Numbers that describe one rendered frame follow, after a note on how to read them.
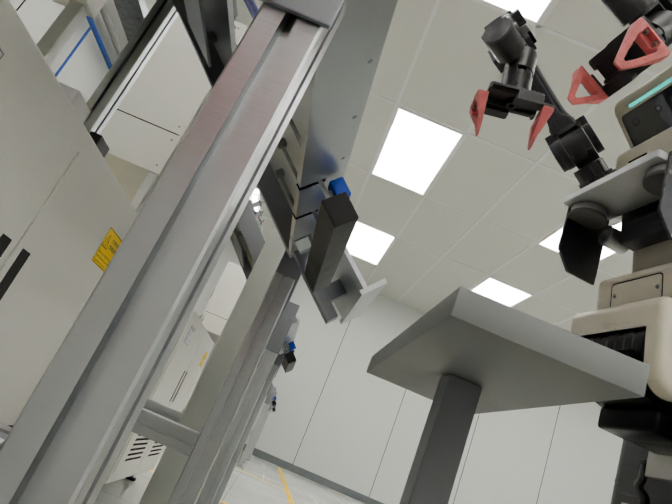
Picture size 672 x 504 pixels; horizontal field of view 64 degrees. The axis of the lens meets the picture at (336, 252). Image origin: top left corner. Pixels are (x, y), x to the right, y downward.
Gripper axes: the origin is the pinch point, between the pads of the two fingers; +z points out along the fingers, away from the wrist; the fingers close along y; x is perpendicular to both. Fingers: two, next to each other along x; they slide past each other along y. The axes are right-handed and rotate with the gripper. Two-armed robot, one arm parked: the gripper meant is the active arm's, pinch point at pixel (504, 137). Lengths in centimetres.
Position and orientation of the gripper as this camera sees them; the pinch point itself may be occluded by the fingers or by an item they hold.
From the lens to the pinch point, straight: 105.3
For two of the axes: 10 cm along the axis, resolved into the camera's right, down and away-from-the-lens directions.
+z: -2.9, 8.9, -3.5
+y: 9.6, 2.8, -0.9
